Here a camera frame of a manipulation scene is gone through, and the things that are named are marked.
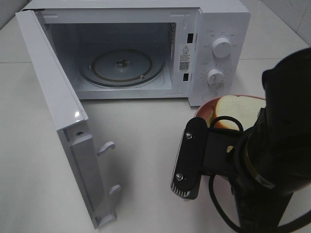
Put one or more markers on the pink round plate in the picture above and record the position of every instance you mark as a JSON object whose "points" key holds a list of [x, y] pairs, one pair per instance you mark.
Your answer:
{"points": [[204, 111]]}

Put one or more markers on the round door release button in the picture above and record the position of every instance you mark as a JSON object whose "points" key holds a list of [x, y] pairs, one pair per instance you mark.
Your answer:
{"points": [[209, 95]]}

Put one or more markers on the white microwave door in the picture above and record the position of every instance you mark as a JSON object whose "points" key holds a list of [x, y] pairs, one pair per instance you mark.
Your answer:
{"points": [[69, 117]]}

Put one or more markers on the sandwich with lettuce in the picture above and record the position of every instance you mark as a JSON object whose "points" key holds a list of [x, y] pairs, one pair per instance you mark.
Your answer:
{"points": [[242, 108]]}

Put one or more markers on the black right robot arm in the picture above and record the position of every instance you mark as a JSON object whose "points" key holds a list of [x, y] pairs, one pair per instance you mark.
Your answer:
{"points": [[273, 158]]}

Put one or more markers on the glass turntable tray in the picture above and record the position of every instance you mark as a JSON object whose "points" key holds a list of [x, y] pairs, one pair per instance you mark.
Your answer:
{"points": [[122, 68]]}

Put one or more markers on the white lower timer knob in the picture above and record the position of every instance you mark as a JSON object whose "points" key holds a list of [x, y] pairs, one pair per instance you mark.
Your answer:
{"points": [[215, 77]]}

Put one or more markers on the white warning label sticker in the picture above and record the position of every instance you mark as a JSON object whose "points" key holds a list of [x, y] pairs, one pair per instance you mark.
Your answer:
{"points": [[185, 57]]}

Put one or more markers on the white microwave oven body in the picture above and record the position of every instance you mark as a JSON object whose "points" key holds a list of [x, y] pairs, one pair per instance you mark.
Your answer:
{"points": [[81, 29]]}

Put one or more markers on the white upper power knob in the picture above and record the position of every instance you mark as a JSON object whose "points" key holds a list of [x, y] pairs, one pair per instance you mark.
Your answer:
{"points": [[221, 47]]}

